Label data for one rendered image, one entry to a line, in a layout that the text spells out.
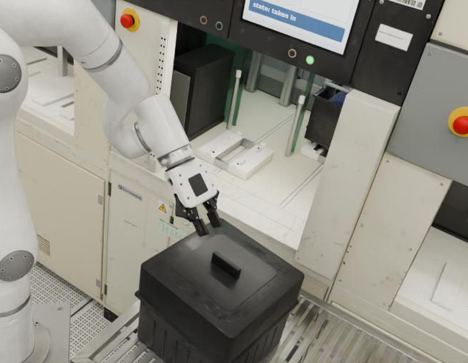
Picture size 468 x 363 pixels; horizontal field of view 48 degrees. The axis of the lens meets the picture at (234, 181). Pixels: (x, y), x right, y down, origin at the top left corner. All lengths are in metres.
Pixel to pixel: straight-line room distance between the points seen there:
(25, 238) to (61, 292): 1.51
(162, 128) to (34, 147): 1.09
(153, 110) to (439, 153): 0.66
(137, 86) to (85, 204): 1.10
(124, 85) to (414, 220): 0.78
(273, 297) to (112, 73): 0.60
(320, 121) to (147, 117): 0.92
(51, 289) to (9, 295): 1.38
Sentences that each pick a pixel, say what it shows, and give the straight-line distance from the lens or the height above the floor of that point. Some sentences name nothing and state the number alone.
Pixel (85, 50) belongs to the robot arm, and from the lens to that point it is 0.98.
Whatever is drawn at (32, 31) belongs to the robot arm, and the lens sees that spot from 0.95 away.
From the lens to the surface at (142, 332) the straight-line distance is 1.38.
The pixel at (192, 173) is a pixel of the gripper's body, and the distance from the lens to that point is 1.18.
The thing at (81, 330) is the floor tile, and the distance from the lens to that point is 2.40.
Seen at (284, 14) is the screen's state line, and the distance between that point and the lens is 1.33.
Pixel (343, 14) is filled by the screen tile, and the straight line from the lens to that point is 1.27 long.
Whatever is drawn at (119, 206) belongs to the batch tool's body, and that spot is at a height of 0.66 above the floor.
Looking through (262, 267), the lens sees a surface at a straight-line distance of 1.27.
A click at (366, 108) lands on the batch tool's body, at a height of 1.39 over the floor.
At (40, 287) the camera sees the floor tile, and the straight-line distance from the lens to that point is 2.58.
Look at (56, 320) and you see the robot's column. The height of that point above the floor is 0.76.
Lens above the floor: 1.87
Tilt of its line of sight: 34 degrees down
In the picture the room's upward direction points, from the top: 12 degrees clockwise
